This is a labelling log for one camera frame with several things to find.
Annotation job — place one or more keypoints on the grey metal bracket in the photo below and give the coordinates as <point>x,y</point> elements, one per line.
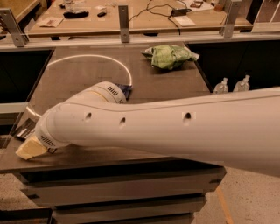
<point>9,23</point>
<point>123,12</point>
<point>232,7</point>

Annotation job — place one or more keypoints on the grey metal bracket right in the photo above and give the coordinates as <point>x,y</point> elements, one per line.
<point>232,7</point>

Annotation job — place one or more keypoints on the clear sanitizer bottle left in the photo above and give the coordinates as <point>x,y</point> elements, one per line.
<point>221,87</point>

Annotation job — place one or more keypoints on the white paper sheet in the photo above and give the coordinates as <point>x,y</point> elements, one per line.
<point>184,21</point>

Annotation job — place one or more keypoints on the grey drawer cabinet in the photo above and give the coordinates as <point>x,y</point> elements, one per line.
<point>159,191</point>

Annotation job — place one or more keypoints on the blue rxbar wrapper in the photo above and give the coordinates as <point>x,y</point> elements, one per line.
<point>125,90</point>

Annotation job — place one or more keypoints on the clear sanitizer bottle right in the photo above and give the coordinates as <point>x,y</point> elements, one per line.
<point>242,85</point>

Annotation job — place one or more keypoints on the green jalapeno chip bag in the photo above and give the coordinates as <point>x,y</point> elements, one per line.
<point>169,57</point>

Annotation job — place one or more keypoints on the small black remote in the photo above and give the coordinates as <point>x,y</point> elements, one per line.
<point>101,14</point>

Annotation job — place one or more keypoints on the black power adapter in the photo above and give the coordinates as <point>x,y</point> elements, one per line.
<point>179,12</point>

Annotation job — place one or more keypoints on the black rxbar chocolate wrapper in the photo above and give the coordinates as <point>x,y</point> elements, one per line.
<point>22,132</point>

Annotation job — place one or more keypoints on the paper packet on desk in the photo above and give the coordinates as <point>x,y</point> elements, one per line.
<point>52,22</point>

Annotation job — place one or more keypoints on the black pouch on desk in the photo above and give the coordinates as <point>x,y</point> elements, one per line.
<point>75,14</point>

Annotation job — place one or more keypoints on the clear sanitizer bottle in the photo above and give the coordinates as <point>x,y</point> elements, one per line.
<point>221,87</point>
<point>242,85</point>

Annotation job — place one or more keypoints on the grey metal bracket middle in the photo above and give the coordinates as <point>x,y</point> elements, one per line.
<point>123,12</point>

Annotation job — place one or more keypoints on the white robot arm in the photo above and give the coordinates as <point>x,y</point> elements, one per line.
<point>239,130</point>

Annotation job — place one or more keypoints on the grey metal bracket left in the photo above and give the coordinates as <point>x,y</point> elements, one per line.
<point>9,23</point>

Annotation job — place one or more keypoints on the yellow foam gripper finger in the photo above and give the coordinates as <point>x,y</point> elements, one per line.
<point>31,148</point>

